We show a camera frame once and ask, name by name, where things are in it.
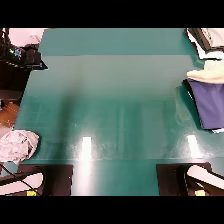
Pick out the dark brown garment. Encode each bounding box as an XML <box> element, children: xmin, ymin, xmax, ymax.
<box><xmin>190</xmin><ymin>28</ymin><xmax>224</xmax><ymax>53</ymax></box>

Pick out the purple garment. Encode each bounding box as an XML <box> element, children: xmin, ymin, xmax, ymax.
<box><xmin>182</xmin><ymin>79</ymin><xmax>224</xmax><ymax>134</ymax></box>

